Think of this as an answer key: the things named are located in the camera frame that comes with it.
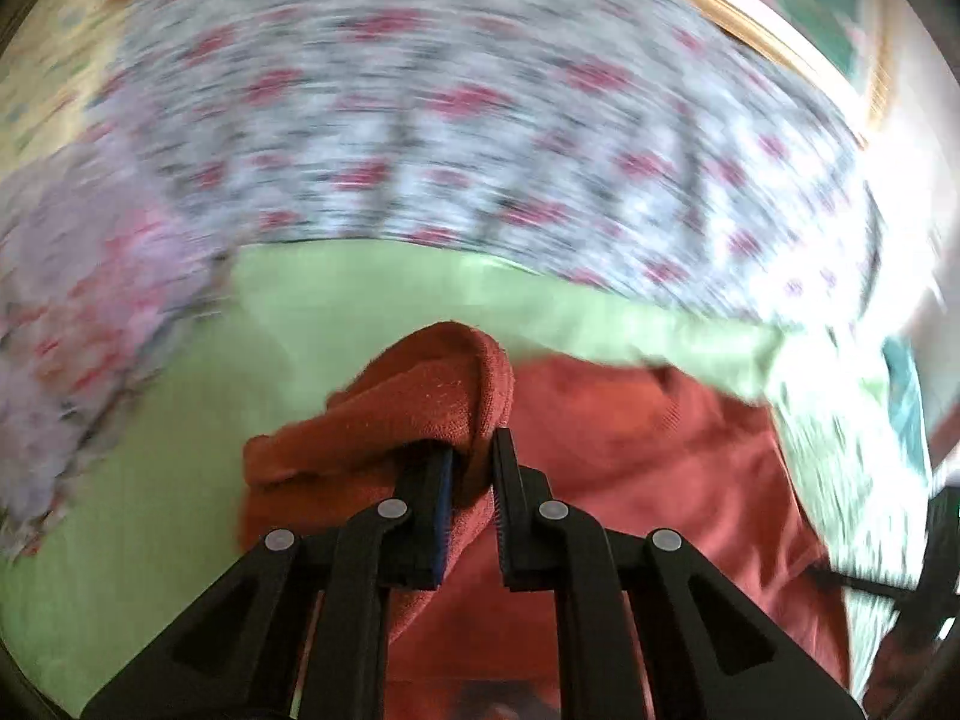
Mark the white floral blanket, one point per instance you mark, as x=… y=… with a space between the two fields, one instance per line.
x=487 y=127

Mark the red knitted garment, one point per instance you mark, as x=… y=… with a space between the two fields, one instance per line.
x=637 y=480

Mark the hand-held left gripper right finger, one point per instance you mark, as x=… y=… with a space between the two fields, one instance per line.
x=511 y=532

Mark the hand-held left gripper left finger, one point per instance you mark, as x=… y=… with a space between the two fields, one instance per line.
x=444 y=532

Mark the purple floral pillow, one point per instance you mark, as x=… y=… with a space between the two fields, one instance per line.
x=75 y=315

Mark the light green bed sheet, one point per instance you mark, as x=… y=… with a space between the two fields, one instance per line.
x=187 y=465

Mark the yellow animal print pillow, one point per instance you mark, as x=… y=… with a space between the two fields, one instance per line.
x=52 y=67

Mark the wooden bed frame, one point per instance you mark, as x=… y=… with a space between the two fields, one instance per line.
x=757 y=22

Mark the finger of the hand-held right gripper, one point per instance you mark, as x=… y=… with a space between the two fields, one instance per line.
x=862 y=583

